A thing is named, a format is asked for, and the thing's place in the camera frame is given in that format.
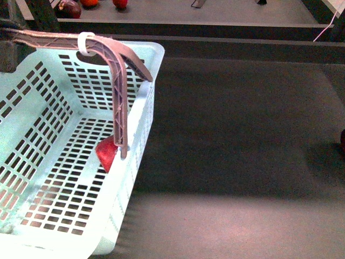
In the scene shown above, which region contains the red apple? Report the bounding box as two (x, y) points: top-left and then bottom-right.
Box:
(95, 135), (118, 173)

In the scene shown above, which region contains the light blue plastic basket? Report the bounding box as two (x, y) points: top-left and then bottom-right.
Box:
(1, 49), (155, 258)

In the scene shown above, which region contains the red fruit on shelf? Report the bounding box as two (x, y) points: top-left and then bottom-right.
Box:
(112, 0), (128, 10)

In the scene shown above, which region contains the orange fruit on shelf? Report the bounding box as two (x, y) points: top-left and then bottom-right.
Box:
(80, 0), (99, 8)

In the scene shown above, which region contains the black stand foot right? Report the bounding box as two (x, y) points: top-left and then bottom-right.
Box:
(256, 0), (267, 5)

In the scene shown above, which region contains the grey shelf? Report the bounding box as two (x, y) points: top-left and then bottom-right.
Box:
(55, 0), (335, 28)

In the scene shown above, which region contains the dark purple fruit on shelf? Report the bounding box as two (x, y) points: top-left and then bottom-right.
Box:
(57, 0), (81, 19)

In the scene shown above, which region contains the dark red fruit right edge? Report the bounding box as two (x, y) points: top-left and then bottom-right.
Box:
(340, 129), (345, 152)

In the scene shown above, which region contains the brown basket handle rear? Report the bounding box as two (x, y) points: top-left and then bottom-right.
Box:
(94, 36), (153, 83)

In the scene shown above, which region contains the brown basket handle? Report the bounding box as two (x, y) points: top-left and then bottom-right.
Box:
(94, 36), (153, 83)
(4, 29), (128, 159)

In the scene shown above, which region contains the brown basket handle front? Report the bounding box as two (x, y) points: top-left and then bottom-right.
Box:
(4, 29), (128, 159)

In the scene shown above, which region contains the white tape on handles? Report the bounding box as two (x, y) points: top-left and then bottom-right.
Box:
(77, 32), (96, 57)

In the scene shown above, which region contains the white cable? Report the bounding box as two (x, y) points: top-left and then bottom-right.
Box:
(312, 8), (340, 42)

